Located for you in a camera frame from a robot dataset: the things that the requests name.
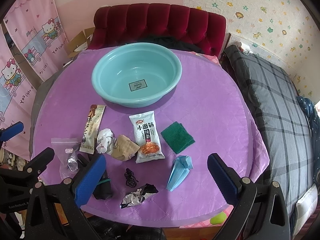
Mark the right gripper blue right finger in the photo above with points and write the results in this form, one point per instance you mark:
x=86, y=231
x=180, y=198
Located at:
x=259, y=211

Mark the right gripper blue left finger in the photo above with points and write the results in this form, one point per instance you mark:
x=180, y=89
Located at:
x=54, y=211

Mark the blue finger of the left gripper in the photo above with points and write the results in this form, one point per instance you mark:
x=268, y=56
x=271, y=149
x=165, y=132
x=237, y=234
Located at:
x=11, y=131
x=30, y=173

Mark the black glove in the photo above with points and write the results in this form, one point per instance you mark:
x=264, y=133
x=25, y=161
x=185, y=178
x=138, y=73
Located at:
x=103, y=189

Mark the clear zip bag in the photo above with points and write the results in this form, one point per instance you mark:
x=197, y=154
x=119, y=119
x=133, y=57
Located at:
x=66, y=150

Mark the beige oatmeal sachet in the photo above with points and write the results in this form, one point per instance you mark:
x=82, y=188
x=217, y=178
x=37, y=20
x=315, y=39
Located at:
x=91, y=129

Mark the silver foil wrapper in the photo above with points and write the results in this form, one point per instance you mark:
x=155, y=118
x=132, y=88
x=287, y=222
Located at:
x=138, y=196

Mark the white plastic bag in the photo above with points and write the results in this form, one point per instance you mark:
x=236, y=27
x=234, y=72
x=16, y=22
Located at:
x=105, y=141

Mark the beige brown sock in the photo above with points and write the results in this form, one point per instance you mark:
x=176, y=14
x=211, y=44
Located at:
x=124, y=148

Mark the white spicy snack packet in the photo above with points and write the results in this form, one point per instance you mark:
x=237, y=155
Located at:
x=146, y=137

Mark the yellow green ball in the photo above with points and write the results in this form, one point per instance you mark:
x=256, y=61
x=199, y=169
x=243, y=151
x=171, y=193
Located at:
x=218, y=219

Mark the purple quilted table cover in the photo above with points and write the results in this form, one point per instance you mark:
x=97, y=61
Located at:
x=209, y=105

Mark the dark blue starry blanket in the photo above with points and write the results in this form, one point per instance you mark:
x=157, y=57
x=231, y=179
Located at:
x=310, y=111

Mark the grey plaid bed cover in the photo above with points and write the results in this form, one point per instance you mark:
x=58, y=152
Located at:
x=272, y=99

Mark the cardboard box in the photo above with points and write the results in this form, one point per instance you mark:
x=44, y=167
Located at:
x=80, y=42

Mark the pink Hello Kitty curtain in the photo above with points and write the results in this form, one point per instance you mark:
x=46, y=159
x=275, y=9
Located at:
x=33, y=44

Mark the teal plastic basin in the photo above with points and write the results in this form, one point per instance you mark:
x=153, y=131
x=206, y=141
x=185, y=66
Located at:
x=136, y=75

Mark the red velvet tufted sofa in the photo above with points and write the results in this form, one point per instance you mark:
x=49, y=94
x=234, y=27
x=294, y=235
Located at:
x=120, y=24

